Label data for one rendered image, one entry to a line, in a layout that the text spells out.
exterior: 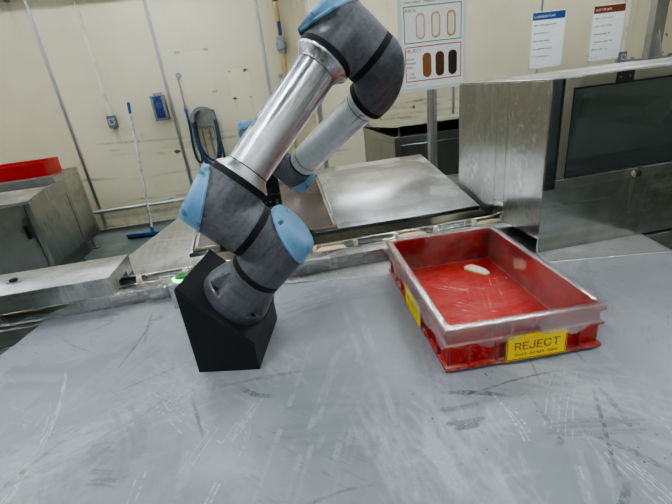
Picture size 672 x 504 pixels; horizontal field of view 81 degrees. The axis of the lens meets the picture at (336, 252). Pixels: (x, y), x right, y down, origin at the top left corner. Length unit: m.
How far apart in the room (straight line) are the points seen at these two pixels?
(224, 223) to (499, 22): 5.18
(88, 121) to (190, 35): 1.45
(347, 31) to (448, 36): 1.38
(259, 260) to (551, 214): 0.87
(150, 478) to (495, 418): 0.56
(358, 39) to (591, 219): 0.90
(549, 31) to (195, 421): 5.75
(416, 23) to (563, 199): 1.16
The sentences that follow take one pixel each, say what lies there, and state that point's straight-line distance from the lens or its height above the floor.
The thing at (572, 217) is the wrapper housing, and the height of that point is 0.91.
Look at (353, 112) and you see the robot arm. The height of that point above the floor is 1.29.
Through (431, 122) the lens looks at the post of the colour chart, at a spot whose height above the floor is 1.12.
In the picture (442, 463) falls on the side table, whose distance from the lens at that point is 0.68.
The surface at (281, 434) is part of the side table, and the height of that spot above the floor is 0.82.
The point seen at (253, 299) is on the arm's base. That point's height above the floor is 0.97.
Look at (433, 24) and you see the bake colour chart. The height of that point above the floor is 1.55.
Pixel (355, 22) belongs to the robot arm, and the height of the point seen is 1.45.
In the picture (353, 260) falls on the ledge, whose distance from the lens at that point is 1.24.
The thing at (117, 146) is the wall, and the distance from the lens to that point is 5.21.
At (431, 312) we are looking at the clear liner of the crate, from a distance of 0.81.
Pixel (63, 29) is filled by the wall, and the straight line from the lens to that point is 5.31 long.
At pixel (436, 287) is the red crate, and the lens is 1.10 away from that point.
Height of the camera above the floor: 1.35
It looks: 23 degrees down
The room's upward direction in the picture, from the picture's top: 7 degrees counter-clockwise
